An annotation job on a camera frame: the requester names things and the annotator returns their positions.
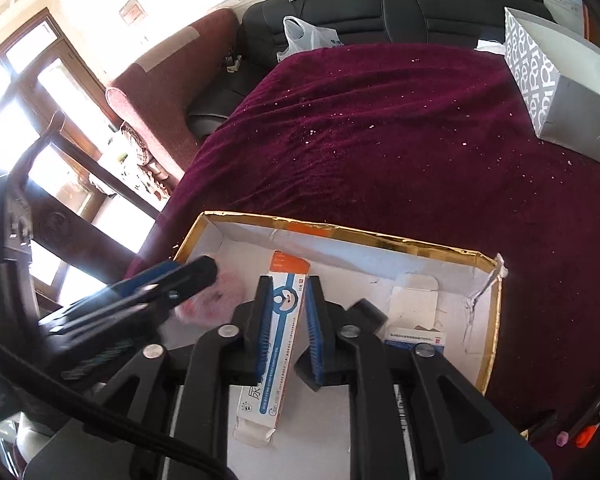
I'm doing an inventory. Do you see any blue white small box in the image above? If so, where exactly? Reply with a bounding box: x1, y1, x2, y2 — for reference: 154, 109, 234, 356
384, 330, 448, 361

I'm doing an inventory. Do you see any white blue ointment box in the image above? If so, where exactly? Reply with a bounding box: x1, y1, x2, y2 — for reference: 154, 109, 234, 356
232, 250, 312, 443

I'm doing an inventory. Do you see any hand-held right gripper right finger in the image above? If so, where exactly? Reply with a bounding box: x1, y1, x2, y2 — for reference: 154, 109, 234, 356
295, 275, 496, 461

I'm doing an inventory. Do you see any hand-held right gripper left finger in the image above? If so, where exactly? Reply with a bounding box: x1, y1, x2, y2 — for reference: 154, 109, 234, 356
82, 275, 276, 461

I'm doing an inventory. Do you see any grey shoe box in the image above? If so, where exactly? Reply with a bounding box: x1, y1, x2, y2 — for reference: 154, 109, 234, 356
504, 6, 600, 171

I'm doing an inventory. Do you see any wooden framed window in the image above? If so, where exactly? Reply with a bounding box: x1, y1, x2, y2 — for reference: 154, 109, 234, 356
0, 7, 181, 311

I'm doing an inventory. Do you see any white lace doily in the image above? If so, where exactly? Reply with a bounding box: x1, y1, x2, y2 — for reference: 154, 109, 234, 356
120, 120, 156, 167

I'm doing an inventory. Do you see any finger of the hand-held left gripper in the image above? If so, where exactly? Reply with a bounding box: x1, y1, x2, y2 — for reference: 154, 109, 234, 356
129, 255, 221, 313
107, 259, 182, 302

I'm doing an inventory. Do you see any red armchair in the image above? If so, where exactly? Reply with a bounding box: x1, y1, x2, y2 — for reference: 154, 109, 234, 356
105, 8, 241, 186

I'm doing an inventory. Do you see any white plastic bag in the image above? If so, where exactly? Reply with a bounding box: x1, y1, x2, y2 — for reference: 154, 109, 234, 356
276, 16, 346, 63

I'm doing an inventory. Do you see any gold-edged cardboard box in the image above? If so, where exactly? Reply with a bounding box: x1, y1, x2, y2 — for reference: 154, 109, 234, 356
172, 211, 504, 480

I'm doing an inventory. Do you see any maroon blanket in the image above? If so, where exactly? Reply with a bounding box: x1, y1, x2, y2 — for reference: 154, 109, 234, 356
125, 42, 600, 443

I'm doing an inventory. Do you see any black leather sofa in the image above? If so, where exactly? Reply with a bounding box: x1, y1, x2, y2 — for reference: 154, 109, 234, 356
187, 0, 556, 141

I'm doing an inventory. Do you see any black marker orange cap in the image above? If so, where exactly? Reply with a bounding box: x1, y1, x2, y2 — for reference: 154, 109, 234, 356
574, 375, 600, 449

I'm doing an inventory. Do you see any white open carton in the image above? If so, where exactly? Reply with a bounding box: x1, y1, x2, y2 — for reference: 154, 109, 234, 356
387, 272, 440, 333

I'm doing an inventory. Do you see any pink plush toy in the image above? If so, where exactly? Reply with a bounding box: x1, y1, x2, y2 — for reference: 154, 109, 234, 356
175, 267, 246, 326

